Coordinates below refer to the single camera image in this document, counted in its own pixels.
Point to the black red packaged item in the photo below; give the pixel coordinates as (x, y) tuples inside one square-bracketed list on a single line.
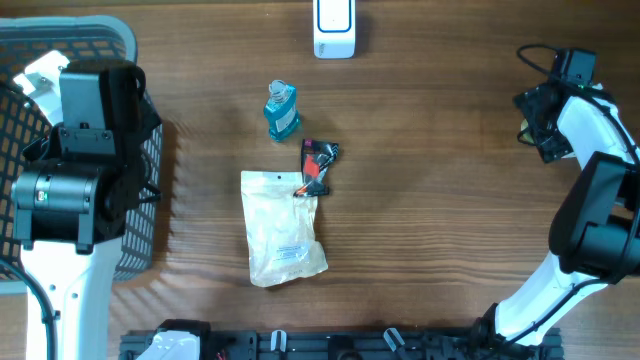
[(316, 158)]

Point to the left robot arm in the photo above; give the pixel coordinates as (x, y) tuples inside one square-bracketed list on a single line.
[(71, 204)]

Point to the blue mouthwash bottle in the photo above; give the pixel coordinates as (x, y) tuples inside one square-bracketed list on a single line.
[(281, 110)]

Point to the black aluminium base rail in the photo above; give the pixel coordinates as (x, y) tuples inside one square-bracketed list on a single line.
[(424, 344)]

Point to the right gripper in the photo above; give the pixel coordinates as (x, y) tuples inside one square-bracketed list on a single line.
[(551, 145)]

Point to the green lid jar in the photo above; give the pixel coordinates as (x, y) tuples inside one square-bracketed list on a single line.
[(524, 135)]

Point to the grey plastic shopping basket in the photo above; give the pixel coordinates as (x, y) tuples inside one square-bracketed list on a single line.
[(24, 40)]

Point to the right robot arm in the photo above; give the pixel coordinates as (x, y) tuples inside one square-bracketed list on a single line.
[(594, 237)]

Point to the white barcode scanner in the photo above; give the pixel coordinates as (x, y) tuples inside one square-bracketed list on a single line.
[(334, 28)]

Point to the beige plastic pouch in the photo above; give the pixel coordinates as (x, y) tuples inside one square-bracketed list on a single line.
[(280, 229)]

